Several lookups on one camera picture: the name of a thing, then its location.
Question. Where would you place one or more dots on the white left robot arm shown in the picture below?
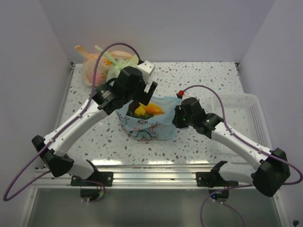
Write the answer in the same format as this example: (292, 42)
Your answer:
(105, 99)

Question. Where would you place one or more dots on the aluminium table edge rail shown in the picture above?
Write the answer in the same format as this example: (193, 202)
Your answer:
(64, 98)

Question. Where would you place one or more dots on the blue printed plastic bag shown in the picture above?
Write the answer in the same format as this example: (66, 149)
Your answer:
(159, 127)

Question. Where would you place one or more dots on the yellow toy pear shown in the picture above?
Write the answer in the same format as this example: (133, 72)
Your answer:
(140, 111)

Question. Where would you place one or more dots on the clear plastic basket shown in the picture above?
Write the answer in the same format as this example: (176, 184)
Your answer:
(243, 112)

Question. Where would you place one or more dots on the toy pineapple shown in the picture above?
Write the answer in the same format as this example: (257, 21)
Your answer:
(152, 110)

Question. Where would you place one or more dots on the aluminium front mounting rail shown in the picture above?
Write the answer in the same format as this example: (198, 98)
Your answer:
(174, 176)

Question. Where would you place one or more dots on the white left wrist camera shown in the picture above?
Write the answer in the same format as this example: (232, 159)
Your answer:
(146, 69)

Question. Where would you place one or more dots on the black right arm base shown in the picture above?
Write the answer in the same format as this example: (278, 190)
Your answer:
(212, 179)

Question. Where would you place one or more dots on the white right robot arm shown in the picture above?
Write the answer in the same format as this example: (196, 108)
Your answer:
(265, 169)

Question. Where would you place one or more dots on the green knotted plastic bag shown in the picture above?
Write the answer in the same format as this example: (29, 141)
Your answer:
(118, 60)

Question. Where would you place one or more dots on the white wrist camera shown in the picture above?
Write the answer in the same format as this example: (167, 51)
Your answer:
(181, 95)
(146, 69)

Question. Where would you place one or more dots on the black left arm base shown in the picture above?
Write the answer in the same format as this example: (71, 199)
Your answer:
(93, 189)

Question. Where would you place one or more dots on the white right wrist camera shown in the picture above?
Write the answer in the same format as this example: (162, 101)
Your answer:
(181, 95)

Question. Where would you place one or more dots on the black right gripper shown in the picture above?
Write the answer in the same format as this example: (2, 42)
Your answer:
(176, 121)

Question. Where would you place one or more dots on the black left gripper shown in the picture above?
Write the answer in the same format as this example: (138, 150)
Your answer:
(143, 96)

